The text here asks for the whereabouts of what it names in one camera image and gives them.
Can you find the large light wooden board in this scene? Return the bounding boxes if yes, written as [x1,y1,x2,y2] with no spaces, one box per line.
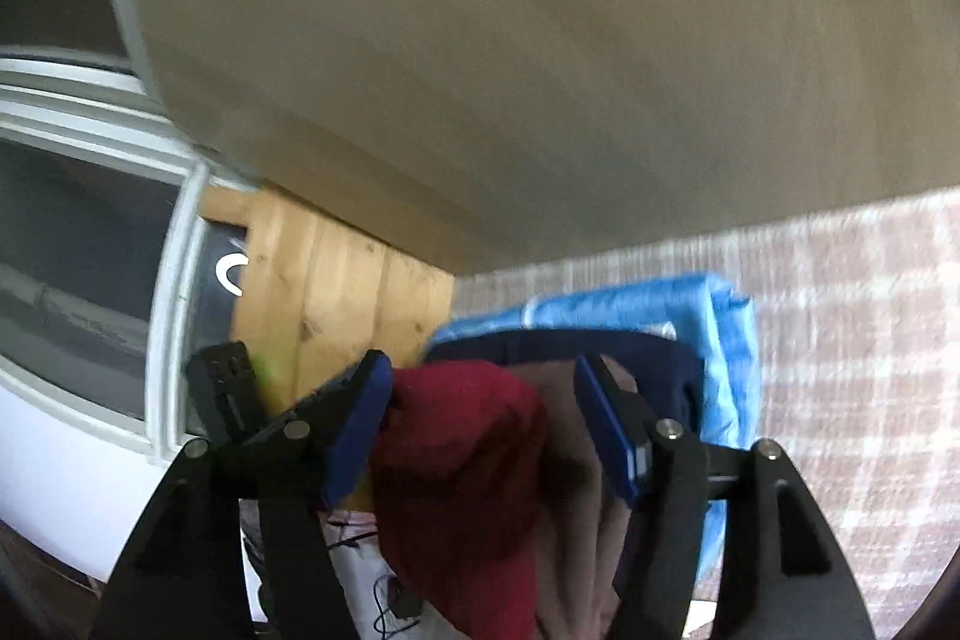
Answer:
[133,0,958,275]

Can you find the navy blue garment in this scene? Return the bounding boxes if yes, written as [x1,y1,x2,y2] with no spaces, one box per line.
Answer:
[423,326,712,453]

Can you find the plaid woven rug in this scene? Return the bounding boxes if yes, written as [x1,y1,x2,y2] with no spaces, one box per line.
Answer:
[452,188,958,638]

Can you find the brown folded garment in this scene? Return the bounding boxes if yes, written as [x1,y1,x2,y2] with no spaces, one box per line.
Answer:
[512,360,631,638]

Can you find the orange pine plank panel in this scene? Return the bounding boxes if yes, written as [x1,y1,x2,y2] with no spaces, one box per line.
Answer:
[200,187,454,414]

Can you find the dark red garment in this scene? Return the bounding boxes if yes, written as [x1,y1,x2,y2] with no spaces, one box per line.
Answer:
[368,360,548,638]

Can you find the light blue garment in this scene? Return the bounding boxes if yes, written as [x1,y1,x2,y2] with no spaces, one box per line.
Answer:
[429,271,763,585]

